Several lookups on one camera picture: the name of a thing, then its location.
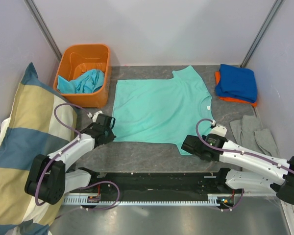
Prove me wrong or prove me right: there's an aluminium corner post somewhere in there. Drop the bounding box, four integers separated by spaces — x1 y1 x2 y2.
24 0 62 62
240 0 285 68

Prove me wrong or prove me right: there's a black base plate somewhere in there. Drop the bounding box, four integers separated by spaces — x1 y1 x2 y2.
69 172 243 202

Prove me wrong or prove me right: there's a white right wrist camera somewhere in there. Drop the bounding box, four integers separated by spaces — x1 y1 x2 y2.
209 120 227 137

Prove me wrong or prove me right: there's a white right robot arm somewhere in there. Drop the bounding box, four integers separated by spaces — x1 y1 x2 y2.
181 132 294 205

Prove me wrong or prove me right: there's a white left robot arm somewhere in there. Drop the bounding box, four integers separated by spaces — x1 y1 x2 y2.
24 111 116 206

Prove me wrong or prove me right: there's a mint green t shirt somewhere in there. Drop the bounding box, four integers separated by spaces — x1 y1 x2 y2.
112 66 213 155

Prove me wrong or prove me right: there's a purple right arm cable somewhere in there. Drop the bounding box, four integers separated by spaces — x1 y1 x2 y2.
195 118 294 213

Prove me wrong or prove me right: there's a folded orange t shirt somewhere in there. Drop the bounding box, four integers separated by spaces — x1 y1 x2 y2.
215 71 257 107

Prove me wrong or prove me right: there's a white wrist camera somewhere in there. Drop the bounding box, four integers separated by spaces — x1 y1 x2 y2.
87 111 103 122
209 120 227 137

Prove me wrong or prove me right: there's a grey cloth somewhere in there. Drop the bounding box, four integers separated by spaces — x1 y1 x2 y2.
230 116 280 158

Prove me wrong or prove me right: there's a striped blue beige pillow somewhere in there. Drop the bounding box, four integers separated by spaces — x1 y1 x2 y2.
0 64 77 235

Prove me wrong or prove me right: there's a left aluminium corner post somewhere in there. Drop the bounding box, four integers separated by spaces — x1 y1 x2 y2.
24 0 62 62

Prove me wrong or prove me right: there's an orange plastic basket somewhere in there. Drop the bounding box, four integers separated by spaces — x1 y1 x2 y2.
53 44 111 108

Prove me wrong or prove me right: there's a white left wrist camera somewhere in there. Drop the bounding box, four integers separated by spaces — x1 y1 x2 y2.
87 111 103 122

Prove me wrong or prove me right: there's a right aluminium corner post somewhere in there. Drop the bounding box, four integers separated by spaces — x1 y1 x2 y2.
240 0 285 68

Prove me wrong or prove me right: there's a light blue t shirt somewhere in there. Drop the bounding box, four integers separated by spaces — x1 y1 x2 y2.
57 69 104 94

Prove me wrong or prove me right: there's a folded blue t shirt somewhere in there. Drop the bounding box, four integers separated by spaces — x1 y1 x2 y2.
215 64 258 103

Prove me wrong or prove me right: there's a white slotted cable duct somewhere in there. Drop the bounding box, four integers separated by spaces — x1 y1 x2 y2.
62 193 234 206

